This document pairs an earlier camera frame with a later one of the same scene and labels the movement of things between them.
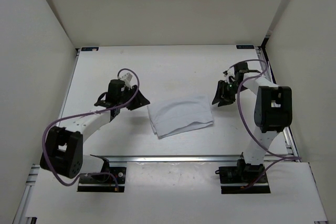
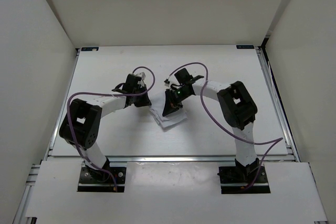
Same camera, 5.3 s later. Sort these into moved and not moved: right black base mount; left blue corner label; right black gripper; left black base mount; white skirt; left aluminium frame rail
Moved: right black gripper; white skirt
Not moved: right black base mount; left blue corner label; left aluminium frame rail; left black base mount
